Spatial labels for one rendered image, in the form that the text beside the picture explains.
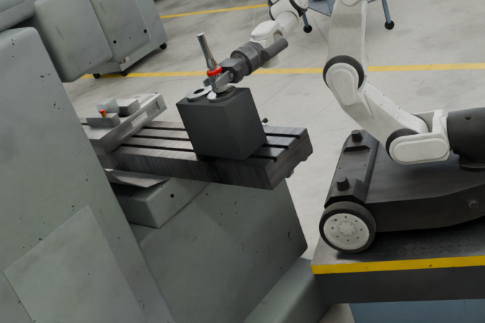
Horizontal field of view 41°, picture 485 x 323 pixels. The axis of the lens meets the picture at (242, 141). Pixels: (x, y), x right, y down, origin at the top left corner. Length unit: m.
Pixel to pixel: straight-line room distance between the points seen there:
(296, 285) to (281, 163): 0.85
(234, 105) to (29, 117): 0.57
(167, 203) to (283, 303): 0.69
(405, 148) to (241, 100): 0.70
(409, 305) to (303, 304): 0.43
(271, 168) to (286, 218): 0.83
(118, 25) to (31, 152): 0.55
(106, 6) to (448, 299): 1.51
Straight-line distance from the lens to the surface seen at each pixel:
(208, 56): 1.88
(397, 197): 2.32
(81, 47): 2.01
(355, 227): 2.34
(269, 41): 2.03
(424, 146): 2.32
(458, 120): 2.34
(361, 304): 2.48
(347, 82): 2.24
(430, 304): 2.44
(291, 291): 2.64
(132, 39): 2.15
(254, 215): 2.53
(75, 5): 2.01
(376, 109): 2.32
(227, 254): 2.44
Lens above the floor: 1.83
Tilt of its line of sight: 24 degrees down
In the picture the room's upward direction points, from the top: 20 degrees counter-clockwise
